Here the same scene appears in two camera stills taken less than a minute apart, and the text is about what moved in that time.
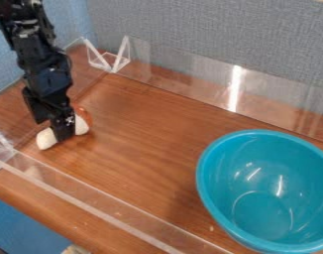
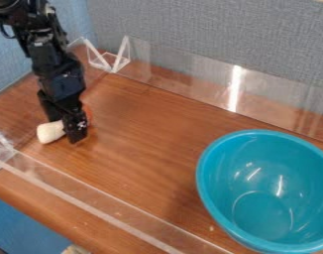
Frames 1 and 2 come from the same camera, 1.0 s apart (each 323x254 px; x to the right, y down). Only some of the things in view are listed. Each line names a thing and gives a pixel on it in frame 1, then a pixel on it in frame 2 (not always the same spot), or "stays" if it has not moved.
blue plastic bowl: x=264 y=185 stays
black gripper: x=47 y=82 → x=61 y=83
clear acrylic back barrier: x=290 y=103 stays
